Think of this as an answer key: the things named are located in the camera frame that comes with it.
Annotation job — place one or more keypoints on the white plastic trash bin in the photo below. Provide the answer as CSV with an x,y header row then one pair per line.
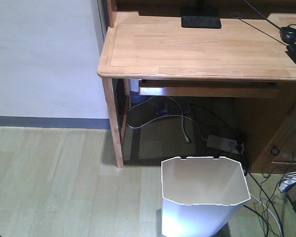
x,y
200,195

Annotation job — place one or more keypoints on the white power strip under desk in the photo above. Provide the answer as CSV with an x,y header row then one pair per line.
x,y
224,144

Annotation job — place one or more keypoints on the wooden desk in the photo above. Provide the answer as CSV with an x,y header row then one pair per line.
x,y
145,40

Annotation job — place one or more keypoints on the wooden keyboard tray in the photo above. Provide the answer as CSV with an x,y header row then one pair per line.
x,y
208,89

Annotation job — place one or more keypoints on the black monitor stand base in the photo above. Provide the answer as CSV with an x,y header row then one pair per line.
x,y
200,16

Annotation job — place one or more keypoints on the black computer mouse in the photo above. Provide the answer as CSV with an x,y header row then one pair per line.
x,y
288,34

